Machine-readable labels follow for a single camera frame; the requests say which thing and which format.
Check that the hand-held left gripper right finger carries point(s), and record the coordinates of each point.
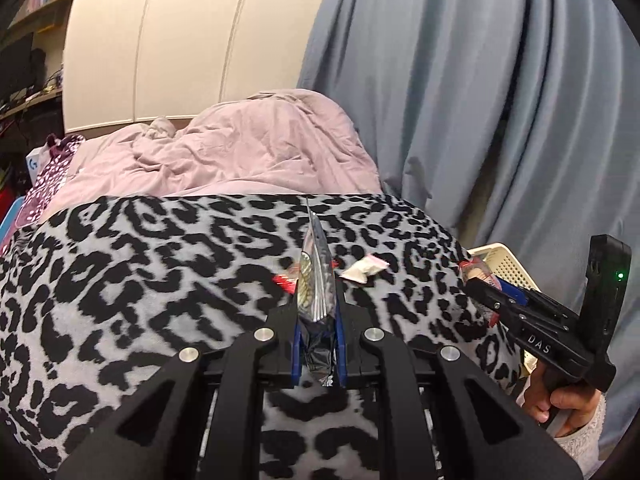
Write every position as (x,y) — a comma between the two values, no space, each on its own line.
(341,350)

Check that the blue curtain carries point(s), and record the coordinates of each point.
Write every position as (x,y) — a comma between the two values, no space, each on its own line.
(450,85)

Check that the wooden shelf unit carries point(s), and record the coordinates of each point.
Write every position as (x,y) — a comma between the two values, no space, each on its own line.
(45,15)

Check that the leopard print blanket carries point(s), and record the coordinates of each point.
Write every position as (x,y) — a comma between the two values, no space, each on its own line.
(150,270)

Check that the white box with blue logo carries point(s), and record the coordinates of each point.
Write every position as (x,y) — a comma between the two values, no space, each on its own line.
(36,162)

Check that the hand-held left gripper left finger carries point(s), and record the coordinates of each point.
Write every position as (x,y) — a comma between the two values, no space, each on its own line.
(297,345)

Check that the white wardrobe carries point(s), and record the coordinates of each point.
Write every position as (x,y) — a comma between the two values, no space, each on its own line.
(175,35)

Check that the purple spotted cloth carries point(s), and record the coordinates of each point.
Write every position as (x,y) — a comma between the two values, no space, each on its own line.
(50,175)

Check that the person's right hand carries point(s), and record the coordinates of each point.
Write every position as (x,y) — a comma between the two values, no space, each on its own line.
(570,402)

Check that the pink red edged snack packet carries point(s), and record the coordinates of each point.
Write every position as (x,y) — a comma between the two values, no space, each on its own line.
(475,272)

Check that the pink duvet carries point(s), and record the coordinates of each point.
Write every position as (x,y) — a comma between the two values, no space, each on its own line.
(250,145)

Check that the cream perforated plastic basket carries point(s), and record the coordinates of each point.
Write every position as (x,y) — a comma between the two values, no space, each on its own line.
(510,265)

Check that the small white snack packet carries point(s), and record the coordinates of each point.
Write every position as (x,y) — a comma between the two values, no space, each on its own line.
(362,270)

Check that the person's right forearm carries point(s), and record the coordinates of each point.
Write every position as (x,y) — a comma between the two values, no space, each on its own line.
(582,445)

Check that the clear silver snack packet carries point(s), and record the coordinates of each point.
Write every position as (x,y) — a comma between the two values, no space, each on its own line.
(315,285)

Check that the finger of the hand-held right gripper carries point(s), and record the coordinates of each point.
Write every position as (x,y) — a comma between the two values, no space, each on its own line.
(492,300)
(515,294)

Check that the blue plastic bin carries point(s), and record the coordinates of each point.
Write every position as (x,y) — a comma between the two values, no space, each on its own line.
(12,215)

